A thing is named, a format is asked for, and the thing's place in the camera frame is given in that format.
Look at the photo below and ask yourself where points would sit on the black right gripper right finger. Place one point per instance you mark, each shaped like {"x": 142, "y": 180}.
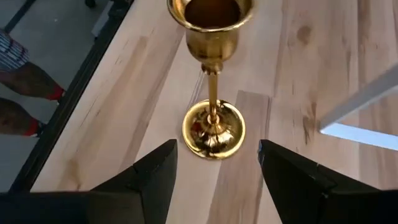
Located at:
{"x": 311, "y": 196}

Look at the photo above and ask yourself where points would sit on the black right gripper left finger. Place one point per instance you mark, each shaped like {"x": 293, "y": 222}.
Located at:
{"x": 124, "y": 199}

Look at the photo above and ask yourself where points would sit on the white perforated metal rack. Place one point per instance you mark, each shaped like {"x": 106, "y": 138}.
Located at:
{"x": 357, "y": 99}

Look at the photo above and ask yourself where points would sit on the person's leg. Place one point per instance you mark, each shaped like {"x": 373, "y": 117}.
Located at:
{"x": 28, "y": 81}
{"x": 12, "y": 118}

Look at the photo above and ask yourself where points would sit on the gold candlestick holder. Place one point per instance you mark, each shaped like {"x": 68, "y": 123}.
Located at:
{"x": 213, "y": 43}

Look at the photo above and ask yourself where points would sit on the black aluminium frame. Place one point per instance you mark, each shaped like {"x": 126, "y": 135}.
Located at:
{"x": 62, "y": 109}

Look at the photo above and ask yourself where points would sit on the silver metal bracket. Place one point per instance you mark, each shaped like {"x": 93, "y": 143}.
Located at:
{"x": 101, "y": 21}

